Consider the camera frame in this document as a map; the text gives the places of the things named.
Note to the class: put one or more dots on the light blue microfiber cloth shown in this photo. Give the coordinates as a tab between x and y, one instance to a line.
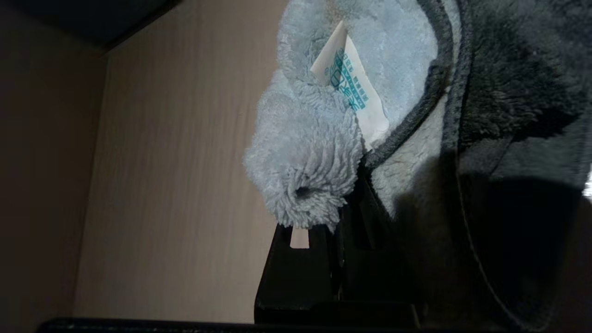
314	138

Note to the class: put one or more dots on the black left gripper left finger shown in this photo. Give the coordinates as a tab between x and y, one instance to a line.
296	277

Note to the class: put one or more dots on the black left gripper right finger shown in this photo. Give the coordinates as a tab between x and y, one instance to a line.
370	268

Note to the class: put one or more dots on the wooden side rim panel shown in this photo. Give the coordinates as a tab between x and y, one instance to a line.
41	185

